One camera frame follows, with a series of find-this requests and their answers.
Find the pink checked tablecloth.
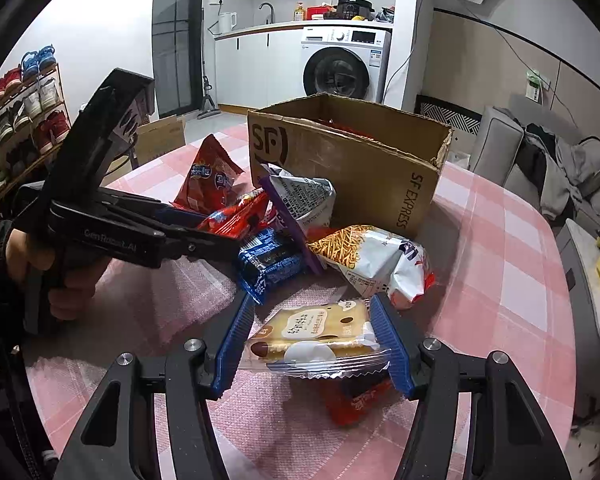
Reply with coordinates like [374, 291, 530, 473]
[25, 125, 578, 480]

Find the white fries snack bag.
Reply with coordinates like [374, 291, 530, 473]
[307, 225, 436, 311]

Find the yellow cake packet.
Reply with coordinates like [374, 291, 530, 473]
[244, 299, 393, 378]

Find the brown cardboard box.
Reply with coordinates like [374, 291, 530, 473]
[246, 92, 455, 241]

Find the red snack bag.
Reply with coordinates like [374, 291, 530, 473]
[171, 134, 245, 211]

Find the black glass door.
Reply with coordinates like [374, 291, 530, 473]
[151, 0, 206, 118]

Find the person's left forearm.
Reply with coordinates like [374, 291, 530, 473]
[0, 220, 56, 480]

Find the pile of grey clothes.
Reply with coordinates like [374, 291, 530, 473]
[517, 122, 600, 221]

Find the flat red snack packet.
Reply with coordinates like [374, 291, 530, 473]
[325, 375, 398, 426]

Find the blue snack packet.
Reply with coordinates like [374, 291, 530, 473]
[237, 227, 306, 306]

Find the thin dark cable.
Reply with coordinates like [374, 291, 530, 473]
[417, 0, 588, 133]

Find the white kitchen counter cabinet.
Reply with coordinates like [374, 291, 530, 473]
[214, 22, 306, 108]

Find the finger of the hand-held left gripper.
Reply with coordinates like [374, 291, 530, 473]
[95, 187, 211, 233]
[161, 234, 248, 264]

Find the grey floor mop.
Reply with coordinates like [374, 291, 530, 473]
[197, 45, 221, 121]

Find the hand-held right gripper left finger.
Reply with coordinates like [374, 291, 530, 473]
[52, 292, 257, 480]

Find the shoe rack with shoes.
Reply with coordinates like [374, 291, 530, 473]
[0, 45, 72, 201]

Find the black white patterned panel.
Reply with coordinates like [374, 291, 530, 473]
[414, 94, 482, 136]

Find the purple silver snack bag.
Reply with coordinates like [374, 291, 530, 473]
[259, 162, 337, 276]

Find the white wall power strip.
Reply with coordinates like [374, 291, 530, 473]
[525, 67, 551, 106]

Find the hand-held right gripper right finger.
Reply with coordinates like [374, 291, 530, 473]
[369, 292, 576, 480]

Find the grey side table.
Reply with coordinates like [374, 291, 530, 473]
[555, 217, 600, 411]

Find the grey sofa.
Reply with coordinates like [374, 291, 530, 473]
[467, 105, 600, 226]

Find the person's left hand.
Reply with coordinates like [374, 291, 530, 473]
[5, 230, 107, 322]

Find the black cooker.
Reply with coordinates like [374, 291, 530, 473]
[336, 0, 376, 21]

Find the white washing machine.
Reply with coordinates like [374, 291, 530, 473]
[300, 25, 393, 106]

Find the small red snack packet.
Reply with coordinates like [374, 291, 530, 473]
[196, 190, 271, 238]

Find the small open cardboard box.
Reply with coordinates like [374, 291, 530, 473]
[135, 115, 187, 166]

